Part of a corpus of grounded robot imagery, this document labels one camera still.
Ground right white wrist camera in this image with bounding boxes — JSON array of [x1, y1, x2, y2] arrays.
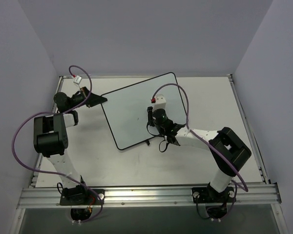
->
[[151, 94, 167, 111]]

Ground white whiteboard black frame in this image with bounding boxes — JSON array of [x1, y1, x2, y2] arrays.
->
[[101, 72, 186, 150]]

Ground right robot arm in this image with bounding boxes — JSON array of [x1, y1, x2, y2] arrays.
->
[[146, 107, 251, 201]]

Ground purple cable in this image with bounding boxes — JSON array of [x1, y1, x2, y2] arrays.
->
[[11, 65, 105, 224], [151, 83, 249, 193]]

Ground aluminium front rail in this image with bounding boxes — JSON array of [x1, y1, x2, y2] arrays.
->
[[17, 183, 281, 209]]

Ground left aluminium side rail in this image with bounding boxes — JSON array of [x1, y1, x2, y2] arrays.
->
[[30, 156, 43, 188]]

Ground aluminium side rail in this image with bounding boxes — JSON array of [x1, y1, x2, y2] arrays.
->
[[30, 156, 43, 188], [228, 74, 271, 184]]

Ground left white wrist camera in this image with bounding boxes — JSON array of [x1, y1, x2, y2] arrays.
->
[[73, 76, 83, 85]]

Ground back aluminium rail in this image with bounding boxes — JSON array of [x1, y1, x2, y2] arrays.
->
[[59, 74, 229, 79]]

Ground right aluminium side rail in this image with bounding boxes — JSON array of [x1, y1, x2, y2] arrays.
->
[[228, 74, 271, 184]]

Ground right black thin cable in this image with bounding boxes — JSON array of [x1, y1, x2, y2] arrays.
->
[[146, 121, 174, 154]]

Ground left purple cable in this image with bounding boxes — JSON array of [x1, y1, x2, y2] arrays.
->
[[11, 65, 105, 224]]

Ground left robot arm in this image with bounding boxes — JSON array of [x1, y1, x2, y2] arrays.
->
[[33, 87, 107, 204]]

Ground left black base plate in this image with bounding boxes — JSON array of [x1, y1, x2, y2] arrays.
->
[[60, 186, 105, 206]]

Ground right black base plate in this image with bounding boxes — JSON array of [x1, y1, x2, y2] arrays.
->
[[191, 186, 236, 204]]

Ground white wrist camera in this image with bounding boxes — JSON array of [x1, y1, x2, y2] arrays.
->
[[151, 94, 167, 111], [73, 76, 83, 85]]

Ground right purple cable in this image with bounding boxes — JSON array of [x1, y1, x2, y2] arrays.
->
[[151, 83, 249, 193]]

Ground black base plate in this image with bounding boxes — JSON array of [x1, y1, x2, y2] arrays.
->
[[191, 186, 236, 204], [60, 186, 105, 206]]

